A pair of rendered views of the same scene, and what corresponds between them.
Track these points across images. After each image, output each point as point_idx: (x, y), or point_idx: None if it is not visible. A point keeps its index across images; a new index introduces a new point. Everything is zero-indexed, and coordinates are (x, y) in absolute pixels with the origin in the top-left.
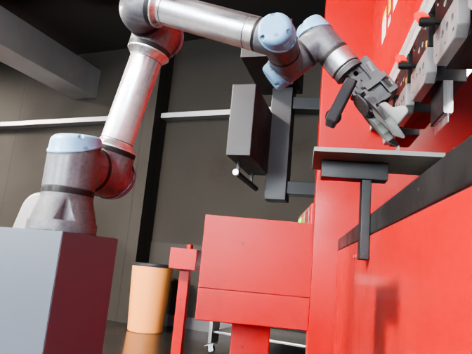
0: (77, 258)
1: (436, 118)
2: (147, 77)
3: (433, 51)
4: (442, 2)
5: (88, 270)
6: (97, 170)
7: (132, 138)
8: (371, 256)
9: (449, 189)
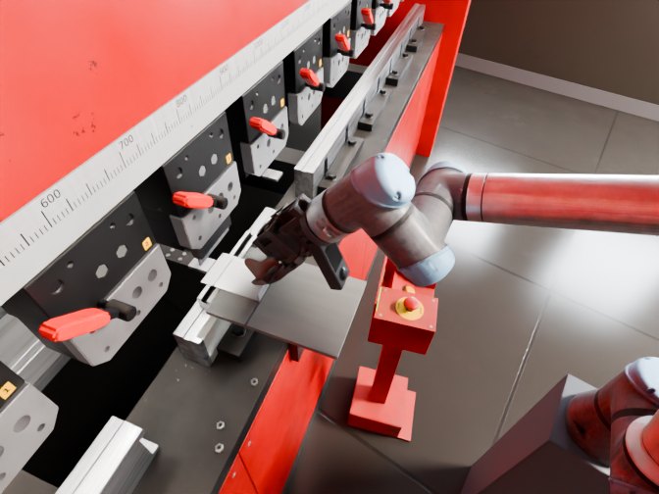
0: (552, 400)
1: (217, 239)
2: None
3: (254, 163)
4: (261, 107)
5: (543, 419)
6: (612, 394)
7: (646, 428)
8: None
9: None
